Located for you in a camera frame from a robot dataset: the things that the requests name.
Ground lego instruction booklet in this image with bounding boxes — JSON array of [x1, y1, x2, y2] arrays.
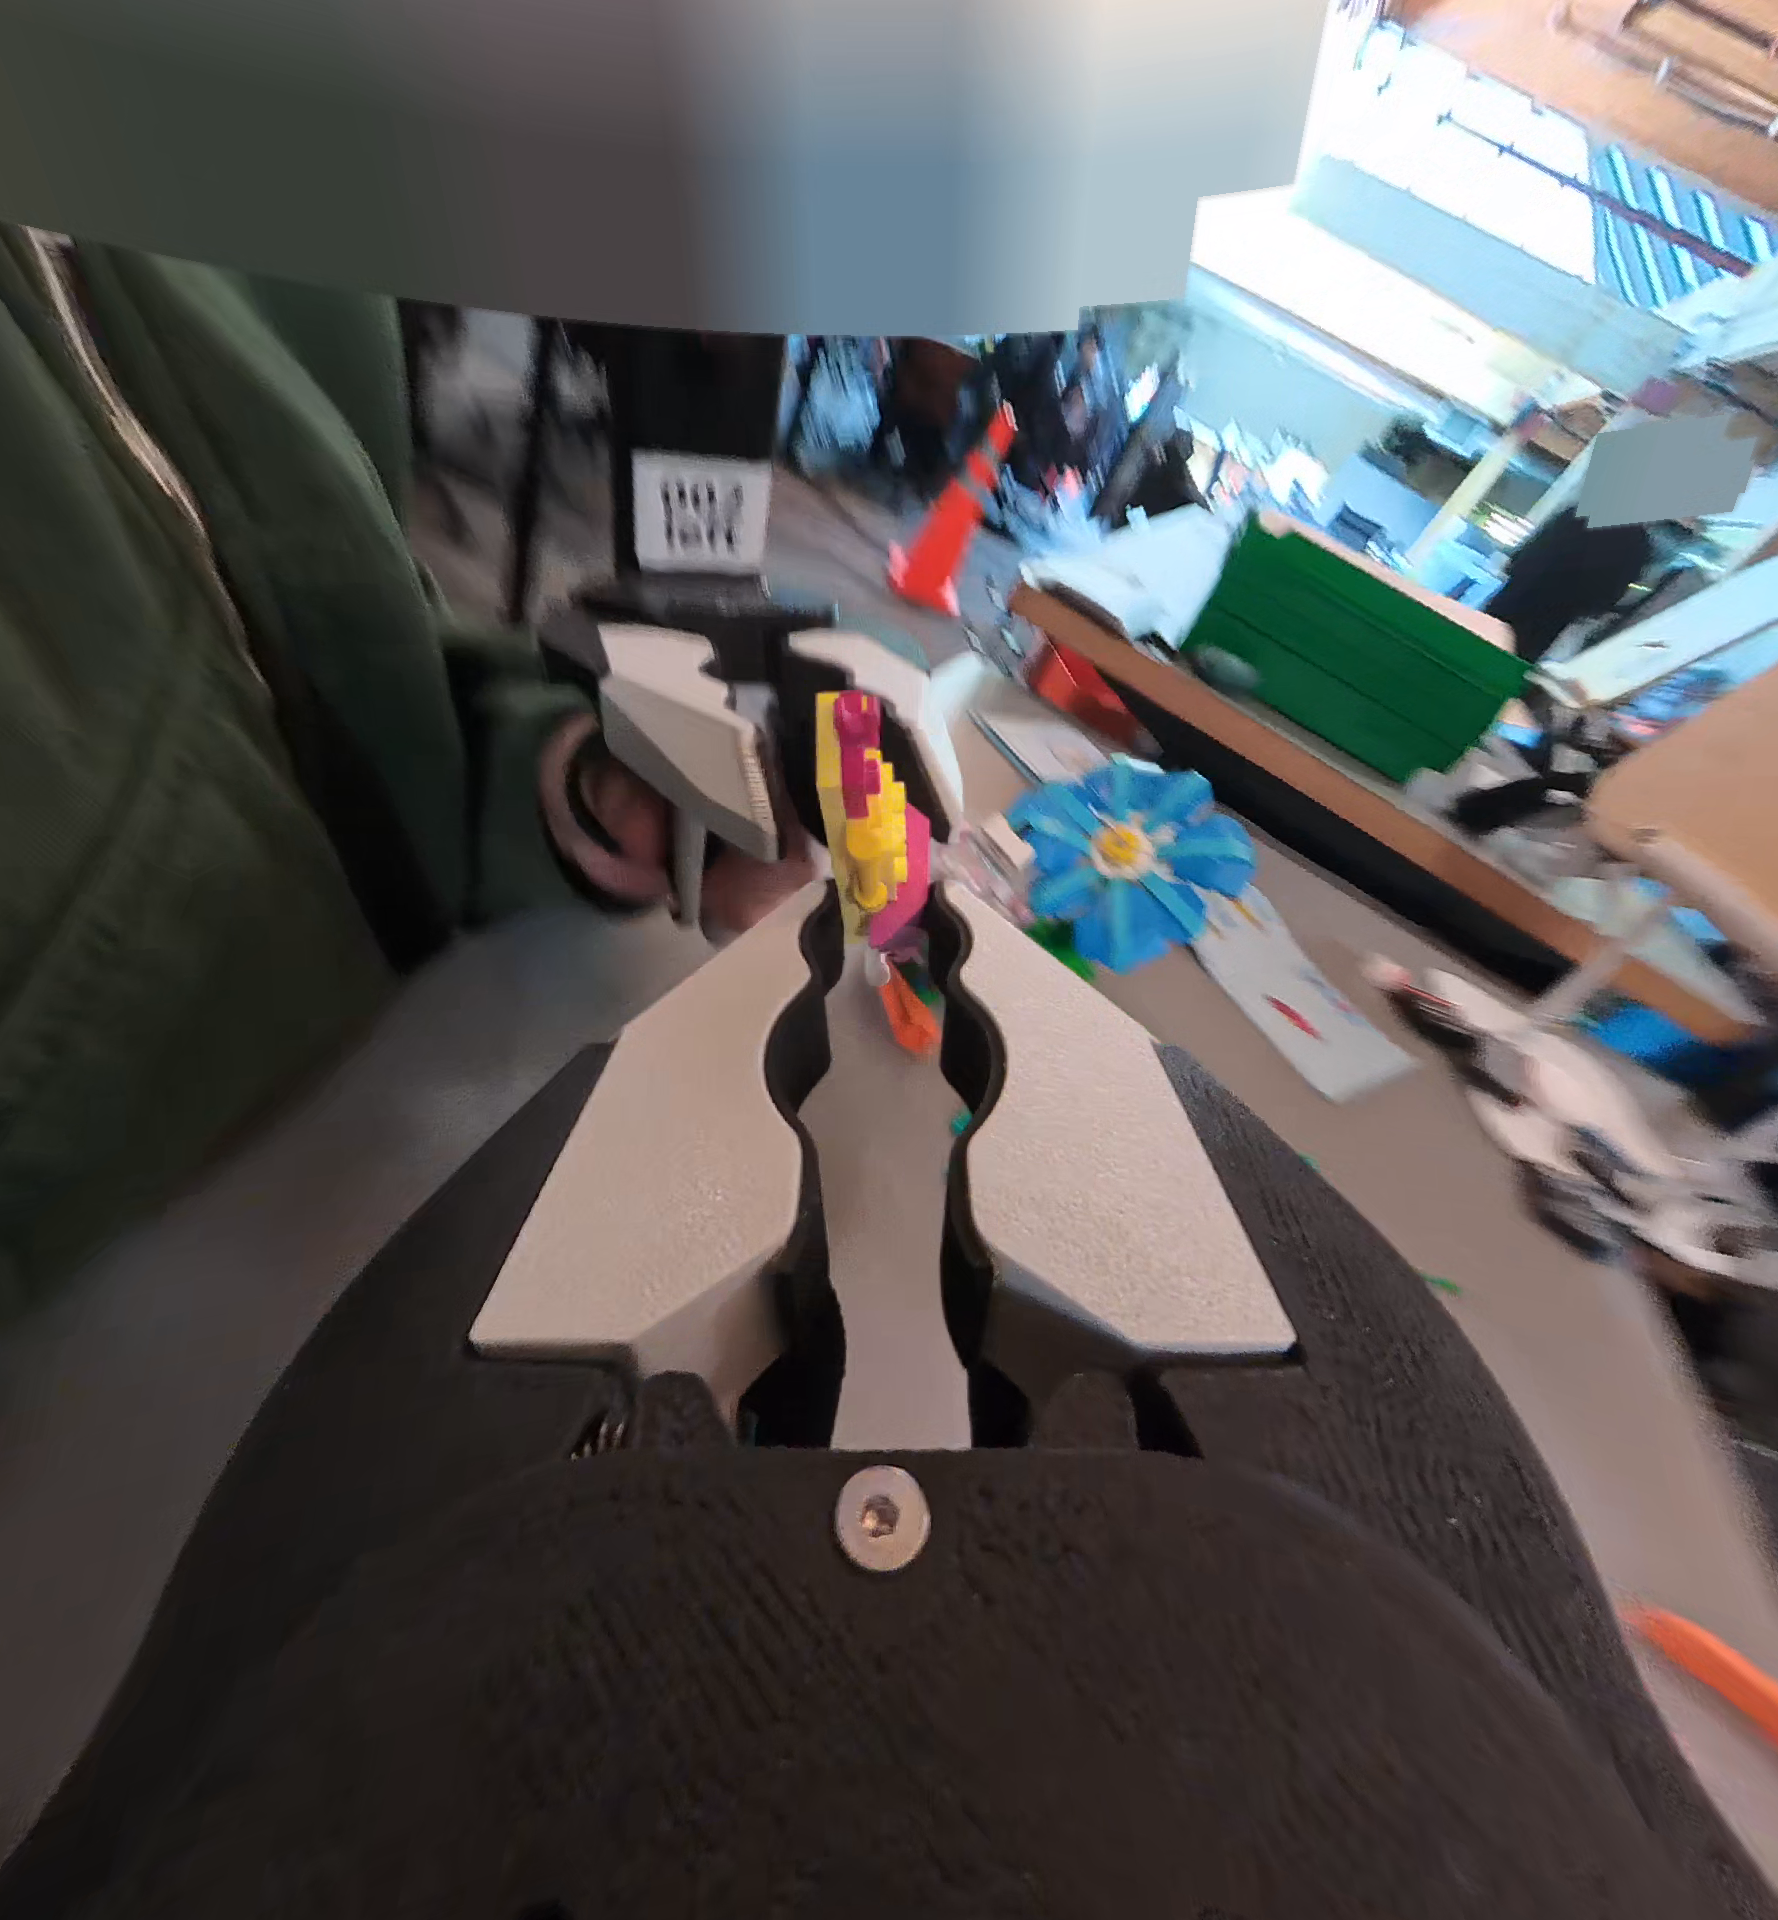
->
[[1193, 883, 1418, 1108]]

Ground person's left forearm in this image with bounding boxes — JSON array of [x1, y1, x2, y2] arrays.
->
[[433, 629, 611, 930]]

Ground person's left hand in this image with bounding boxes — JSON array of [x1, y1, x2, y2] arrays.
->
[[537, 712, 835, 944]]

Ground yellow and pink lego assembly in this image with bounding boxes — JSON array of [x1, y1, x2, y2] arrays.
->
[[812, 690, 937, 966]]

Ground light wooden table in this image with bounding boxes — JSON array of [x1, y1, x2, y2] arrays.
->
[[1582, 619, 1778, 966]]

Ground blue lego flower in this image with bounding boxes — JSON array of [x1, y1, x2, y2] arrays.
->
[[1004, 755, 1260, 977]]

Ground long orange lego piece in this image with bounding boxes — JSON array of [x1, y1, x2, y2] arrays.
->
[[1622, 1599, 1778, 1790]]

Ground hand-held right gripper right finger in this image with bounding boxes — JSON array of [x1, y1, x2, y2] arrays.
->
[[937, 883, 1302, 1453]]

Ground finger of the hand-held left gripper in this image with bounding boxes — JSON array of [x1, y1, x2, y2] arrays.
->
[[595, 622, 792, 927], [791, 629, 970, 842]]

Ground green zip jacket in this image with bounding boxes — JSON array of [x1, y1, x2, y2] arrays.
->
[[0, 207, 448, 1361]]

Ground orange traffic cone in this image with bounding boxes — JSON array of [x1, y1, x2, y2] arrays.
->
[[887, 401, 1023, 619]]

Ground small orange lego piece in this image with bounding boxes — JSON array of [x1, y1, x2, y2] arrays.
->
[[873, 957, 945, 1058]]

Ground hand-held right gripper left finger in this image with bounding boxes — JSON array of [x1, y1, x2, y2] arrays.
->
[[467, 883, 848, 1453]]

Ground green plastic case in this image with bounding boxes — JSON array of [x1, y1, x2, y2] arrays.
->
[[1180, 509, 1535, 785]]

